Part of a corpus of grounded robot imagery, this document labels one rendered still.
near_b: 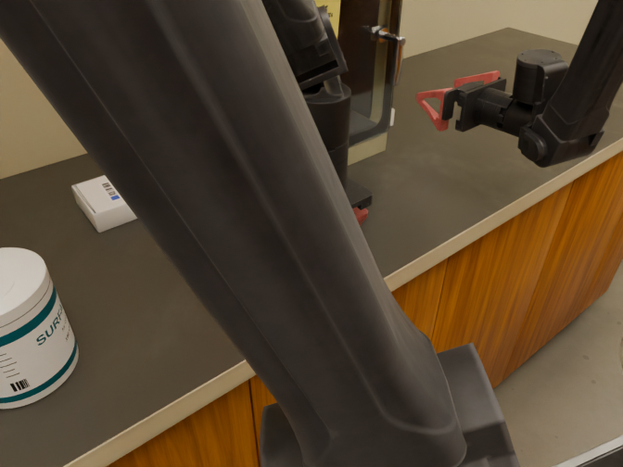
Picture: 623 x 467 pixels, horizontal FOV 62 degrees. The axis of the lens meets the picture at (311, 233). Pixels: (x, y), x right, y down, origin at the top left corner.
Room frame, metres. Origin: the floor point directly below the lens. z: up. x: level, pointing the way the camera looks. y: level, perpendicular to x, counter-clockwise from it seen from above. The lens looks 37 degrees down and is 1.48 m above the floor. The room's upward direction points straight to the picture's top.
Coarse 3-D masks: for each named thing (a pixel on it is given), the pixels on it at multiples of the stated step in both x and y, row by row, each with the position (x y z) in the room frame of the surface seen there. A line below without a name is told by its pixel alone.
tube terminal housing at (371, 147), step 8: (384, 136) 1.01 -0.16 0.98; (360, 144) 0.97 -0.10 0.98; (368, 144) 0.98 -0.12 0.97; (376, 144) 1.00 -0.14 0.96; (384, 144) 1.02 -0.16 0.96; (352, 152) 0.96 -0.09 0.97; (360, 152) 0.97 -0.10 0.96; (368, 152) 0.99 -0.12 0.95; (376, 152) 1.00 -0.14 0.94; (352, 160) 0.96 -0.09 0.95
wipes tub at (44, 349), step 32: (0, 256) 0.47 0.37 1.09; (32, 256) 0.47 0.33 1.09; (0, 288) 0.42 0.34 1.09; (32, 288) 0.42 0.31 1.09; (0, 320) 0.38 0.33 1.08; (32, 320) 0.40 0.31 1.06; (64, 320) 0.44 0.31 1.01; (0, 352) 0.37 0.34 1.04; (32, 352) 0.39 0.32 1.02; (64, 352) 0.42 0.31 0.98; (0, 384) 0.36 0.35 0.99; (32, 384) 0.38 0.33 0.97
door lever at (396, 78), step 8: (384, 32) 0.97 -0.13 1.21; (384, 40) 0.98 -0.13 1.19; (392, 40) 0.95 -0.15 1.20; (400, 40) 0.93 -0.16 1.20; (400, 48) 0.94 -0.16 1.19; (392, 56) 0.94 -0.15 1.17; (400, 56) 0.94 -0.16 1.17; (392, 64) 0.94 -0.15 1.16; (400, 64) 0.94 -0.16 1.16; (392, 72) 0.94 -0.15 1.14; (400, 72) 0.94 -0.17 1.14; (392, 80) 0.94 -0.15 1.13
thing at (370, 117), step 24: (360, 0) 0.94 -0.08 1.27; (384, 0) 0.98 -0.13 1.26; (360, 24) 0.94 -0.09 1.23; (384, 24) 0.98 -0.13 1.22; (360, 48) 0.94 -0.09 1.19; (384, 48) 0.98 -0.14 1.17; (360, 72) 0.95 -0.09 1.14; (384, 72) 0.99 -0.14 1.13; (360, 96) 0.95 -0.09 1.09; (384, 96) 0.99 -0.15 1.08; (360, 120) 0.95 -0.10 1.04; (384, 120) 0.99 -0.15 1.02
